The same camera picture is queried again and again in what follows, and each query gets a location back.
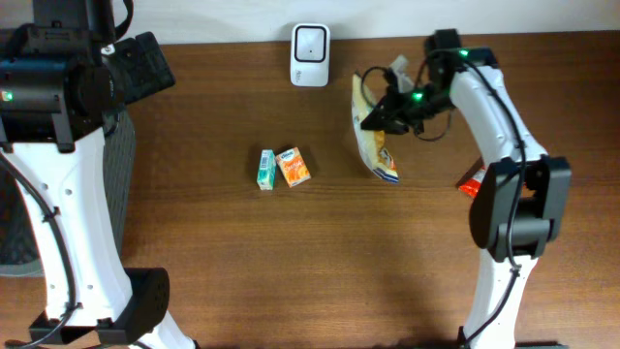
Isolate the beige snack bag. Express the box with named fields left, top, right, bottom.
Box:
left=351, top=73, right=399, bottom=183

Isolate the red Hacks candy bag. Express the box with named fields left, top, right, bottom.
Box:
left=458, top=167, right=486, bottom=199

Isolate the orange tissue pack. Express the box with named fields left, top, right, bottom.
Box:
left=276, top=147, right=311, bottom=187

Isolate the teal tissue pack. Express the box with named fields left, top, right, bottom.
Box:
left=257, top=149, right=276, bottom=190

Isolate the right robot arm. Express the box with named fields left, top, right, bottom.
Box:
left=352, top=29, right=572, bottom=348

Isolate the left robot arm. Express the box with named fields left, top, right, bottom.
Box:
left=1, top=0, right=196, bottom=348

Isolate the white barcode scanner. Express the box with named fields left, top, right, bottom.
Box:
left=290, top=23, right=331, bottom=87

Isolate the grey plastic mesh basket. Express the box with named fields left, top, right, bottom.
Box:
left=1, top=111, right=136, bottom=277

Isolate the right black cable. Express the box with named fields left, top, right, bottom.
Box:
left=360, top=48, right=529, bottom=345

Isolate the black cable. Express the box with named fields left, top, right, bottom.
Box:
left=0, top=149, right=83, bottom=349
left=360, top=48, right=529, bottom=345

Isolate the left black cable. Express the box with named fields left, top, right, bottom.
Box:
left=0, top=149, right=83, bottom=349

